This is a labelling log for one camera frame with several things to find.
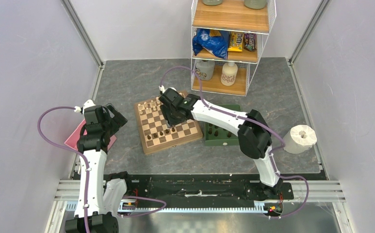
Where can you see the wire shelf with wood boards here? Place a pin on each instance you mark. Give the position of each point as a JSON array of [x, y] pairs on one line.
[[232, 16]]

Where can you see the green glass jar left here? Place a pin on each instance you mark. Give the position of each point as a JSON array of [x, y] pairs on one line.
[[212, 2]]

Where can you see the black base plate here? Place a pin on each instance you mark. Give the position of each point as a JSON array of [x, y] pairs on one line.
[[244, 186]]

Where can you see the yellow candy bag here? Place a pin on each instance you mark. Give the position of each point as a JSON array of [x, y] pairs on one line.
[[235, 42]]

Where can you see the blue snack bag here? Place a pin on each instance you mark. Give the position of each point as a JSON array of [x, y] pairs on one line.
[[214, 41]]

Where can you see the cream patterned bottle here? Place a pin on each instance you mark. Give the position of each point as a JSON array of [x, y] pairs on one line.
[[229, 73]]

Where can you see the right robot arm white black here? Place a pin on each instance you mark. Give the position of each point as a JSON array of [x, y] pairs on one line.
[[255, 138]]

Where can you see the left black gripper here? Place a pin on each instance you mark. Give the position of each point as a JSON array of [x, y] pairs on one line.
[[117, 121]]

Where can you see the green tray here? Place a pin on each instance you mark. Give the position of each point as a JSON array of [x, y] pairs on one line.
[[216, 136]]

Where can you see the clear patterned jug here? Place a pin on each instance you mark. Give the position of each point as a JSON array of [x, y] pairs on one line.
[[204, 69]]

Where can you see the aluminium rail frame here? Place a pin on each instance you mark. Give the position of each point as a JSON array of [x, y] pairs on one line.
[[295, 192]]

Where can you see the white paper roll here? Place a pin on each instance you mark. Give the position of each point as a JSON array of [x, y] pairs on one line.
[[299, 139]]

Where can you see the brown candy bag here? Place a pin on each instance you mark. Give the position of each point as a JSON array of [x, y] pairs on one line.
[[250, 42]]

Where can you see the pink box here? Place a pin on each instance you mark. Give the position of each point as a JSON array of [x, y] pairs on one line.
[[74, 137]]

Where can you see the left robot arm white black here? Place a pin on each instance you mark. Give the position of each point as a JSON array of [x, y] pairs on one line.
[[98, 200]]

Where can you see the green glass jar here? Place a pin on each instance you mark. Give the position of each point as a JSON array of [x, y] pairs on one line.
[[255, 4], [212, 2]]

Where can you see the green glass jar right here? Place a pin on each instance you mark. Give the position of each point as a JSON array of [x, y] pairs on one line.
[[255, 4]]

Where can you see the wooden chess board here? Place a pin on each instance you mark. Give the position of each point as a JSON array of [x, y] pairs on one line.
[[150, 120]]

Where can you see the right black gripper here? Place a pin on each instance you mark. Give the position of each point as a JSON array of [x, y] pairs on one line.
[[165, 111]]

